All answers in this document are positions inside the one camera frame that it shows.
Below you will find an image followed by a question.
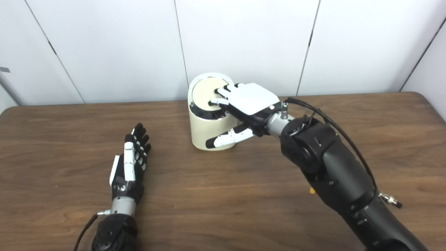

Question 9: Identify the round cream bin lid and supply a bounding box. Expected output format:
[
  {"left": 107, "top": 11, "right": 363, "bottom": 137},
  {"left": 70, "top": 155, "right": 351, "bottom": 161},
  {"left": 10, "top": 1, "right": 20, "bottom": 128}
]
[{"left": 192, "top": 78, "right": 230, "bottom": 111}]

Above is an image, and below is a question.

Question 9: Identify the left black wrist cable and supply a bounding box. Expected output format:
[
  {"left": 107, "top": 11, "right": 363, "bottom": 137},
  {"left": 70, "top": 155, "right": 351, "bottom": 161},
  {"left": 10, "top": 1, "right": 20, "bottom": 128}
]
[{"left": 73, "top": 210, "right": 112, "bottom": 251}]

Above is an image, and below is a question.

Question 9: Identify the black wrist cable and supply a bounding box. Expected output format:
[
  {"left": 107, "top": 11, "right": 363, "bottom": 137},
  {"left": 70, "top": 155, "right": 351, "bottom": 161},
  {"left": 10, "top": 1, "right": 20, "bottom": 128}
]
[
  {"left": 73, "top": 210, "right": 112, "bottom": 251},
  {"left": 283, "top": 97, "right": 403, "bottom": 209}
]

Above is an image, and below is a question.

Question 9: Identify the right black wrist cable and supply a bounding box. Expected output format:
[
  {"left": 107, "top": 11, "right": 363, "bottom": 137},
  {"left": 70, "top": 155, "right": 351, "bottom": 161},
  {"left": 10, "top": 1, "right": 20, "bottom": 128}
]
[{"left": 283, "top": 97, "right": 403, "bottom": 209}]

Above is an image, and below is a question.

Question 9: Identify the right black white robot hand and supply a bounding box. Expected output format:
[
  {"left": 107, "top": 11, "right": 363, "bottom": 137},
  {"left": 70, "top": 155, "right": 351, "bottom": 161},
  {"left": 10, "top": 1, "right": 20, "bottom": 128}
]
[{"left": 206, "top": 83, "right": 282, "bottom": 150}]

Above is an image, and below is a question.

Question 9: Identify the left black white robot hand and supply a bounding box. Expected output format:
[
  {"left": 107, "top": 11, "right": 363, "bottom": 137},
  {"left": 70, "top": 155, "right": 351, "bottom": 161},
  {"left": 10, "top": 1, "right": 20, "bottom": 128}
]
[{"left": 109, "top": 123, "right": 152, "bottom": 205}]

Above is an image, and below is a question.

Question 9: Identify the cream-colored bin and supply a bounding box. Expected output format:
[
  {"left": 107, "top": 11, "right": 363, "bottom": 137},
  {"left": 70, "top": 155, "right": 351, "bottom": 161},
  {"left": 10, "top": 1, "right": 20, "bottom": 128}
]
[{"left": 188, "top": 73, "right": 245, "bottom": 151}]

